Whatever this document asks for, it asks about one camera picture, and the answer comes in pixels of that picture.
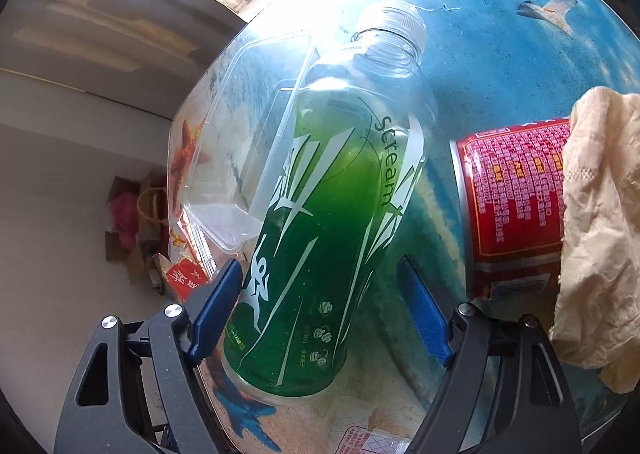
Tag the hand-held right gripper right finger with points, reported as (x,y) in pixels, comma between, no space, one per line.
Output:
(425,309)

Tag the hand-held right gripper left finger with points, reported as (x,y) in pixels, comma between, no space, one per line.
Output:
(215,309)

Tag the green plastic drink bottle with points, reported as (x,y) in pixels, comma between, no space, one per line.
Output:
(310,214)

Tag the red drink can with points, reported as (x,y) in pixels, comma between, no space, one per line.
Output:
(510,194)

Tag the beige paper napkin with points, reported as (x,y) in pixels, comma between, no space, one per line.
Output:
(600,234)

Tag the red printed packet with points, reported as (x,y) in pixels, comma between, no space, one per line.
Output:
(185,279)

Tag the cardboard box with clutter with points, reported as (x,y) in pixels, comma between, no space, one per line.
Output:
(117,239)

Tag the white packet with red print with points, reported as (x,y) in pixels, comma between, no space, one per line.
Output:
(375,441)

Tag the clear plastic food container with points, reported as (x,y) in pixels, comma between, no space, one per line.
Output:
(225,144)

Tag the ocean print tablecloth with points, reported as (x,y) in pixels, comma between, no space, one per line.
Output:
(500,34)

